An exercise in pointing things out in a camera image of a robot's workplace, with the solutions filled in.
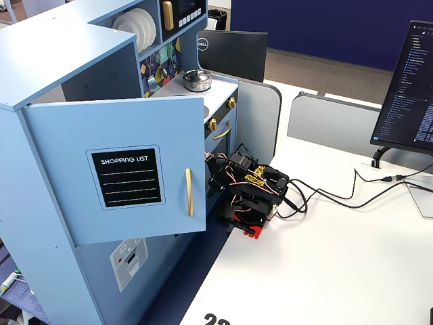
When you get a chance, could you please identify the gray desk divider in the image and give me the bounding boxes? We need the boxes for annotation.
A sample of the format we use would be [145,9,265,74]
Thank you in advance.
[286,91,433,167]
[216,72,283,162]

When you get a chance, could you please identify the blue toy kitchen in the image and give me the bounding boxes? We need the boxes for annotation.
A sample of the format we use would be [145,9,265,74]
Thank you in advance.
[0,0,240,325]

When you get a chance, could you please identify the white toy plate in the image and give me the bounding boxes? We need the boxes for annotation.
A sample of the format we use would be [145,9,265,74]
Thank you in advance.
[123,9,152,48]
[112,12,147,55]
[133,7,158,43]

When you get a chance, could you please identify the gold microwave handle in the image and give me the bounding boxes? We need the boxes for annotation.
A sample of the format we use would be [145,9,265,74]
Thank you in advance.
[162,1,175,30]

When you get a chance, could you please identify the lit computer monitor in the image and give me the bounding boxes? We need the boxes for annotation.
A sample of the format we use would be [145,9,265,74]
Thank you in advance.
[370,20,433,157]

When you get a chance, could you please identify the black Dell monitor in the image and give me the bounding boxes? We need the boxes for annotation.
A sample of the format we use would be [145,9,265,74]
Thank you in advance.
[196,29,268,84]

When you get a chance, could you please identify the dark blue partition panel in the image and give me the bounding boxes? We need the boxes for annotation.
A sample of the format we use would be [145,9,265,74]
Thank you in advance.
[231,0,433,72]

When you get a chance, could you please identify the black power cable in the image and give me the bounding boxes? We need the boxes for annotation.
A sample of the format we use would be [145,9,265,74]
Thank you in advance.
[275,178,433,219]

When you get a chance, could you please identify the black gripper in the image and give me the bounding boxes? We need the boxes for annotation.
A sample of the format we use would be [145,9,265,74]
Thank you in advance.
[206,158,238,199]

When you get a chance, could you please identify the blue cabinet door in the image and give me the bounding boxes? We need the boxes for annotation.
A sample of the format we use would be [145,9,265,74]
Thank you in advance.
[20,95,207,246]

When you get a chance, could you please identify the black toy microwave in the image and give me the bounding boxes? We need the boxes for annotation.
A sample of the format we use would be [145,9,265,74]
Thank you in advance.
[158,0,208,43]

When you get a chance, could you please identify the black table clamp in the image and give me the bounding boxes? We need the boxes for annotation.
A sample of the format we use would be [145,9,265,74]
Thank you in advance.
[216,212,256,235]

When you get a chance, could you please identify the gold oven handle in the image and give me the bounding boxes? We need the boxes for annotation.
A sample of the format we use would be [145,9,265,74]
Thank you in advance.
[212,121,233,140]

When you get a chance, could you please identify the black shopping list panel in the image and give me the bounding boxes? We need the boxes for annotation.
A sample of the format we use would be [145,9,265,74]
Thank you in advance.
[85,144,166,211]

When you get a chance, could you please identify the black USB cable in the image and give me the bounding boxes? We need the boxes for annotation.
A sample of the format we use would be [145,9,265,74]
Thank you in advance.
[353,168,433,184]

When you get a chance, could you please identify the gold cabinet door handle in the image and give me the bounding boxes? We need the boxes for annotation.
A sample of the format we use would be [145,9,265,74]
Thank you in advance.
[184,168,195,217]

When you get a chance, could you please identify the steel pot with lid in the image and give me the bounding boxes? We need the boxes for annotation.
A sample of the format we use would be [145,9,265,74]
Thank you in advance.
[180,69,214,93]

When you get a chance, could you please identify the gray flat monitor base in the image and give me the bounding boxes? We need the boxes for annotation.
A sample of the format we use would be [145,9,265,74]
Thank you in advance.
[405,182,433,219]

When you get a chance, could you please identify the black trash bin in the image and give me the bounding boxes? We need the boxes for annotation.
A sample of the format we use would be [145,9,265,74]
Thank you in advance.
[208,9,227,30]

